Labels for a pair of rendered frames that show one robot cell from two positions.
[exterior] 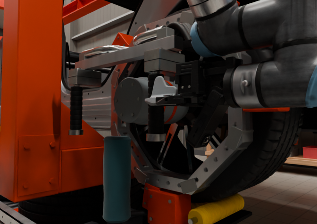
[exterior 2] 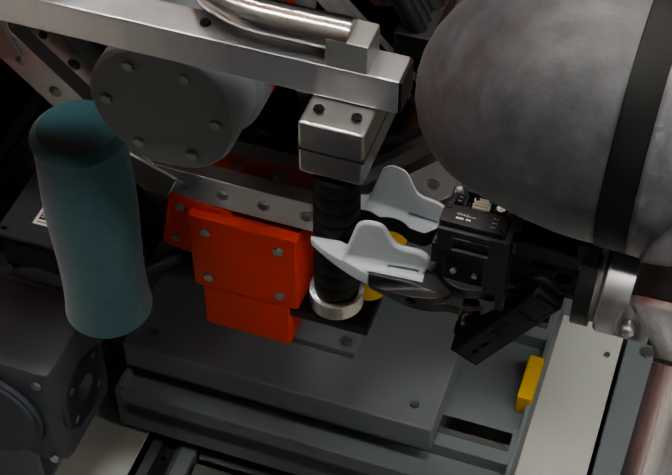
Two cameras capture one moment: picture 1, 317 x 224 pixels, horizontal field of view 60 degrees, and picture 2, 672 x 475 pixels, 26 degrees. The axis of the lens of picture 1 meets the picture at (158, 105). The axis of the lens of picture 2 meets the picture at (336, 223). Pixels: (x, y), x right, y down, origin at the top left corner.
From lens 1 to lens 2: 91 cm
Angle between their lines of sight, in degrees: 55
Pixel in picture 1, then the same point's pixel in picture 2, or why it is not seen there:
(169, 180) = (269, 202)
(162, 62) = (367, 162)
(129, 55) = (200, 61)
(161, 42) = (345, 81)
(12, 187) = not seen: outside the picture
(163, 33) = (354, 61)
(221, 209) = not seen: hidden behind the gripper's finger
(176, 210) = (298, 267)
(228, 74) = (585, 291)
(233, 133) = not seen: hidden behind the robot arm
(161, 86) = (379, 245)
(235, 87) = (602, 324)
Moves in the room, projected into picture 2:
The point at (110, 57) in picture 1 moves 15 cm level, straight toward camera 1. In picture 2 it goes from (96, 28) to (202, 147)
